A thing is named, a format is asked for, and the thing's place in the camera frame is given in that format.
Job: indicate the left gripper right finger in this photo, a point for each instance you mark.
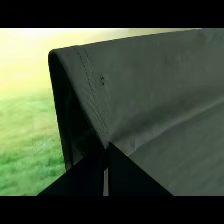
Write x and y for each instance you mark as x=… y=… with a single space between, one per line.
x=128 y=178

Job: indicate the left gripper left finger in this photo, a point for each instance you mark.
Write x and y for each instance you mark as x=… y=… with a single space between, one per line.
x=83 y=181

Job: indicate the dark grey garment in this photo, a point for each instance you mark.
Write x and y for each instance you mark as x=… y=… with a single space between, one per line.
x=160 y=93

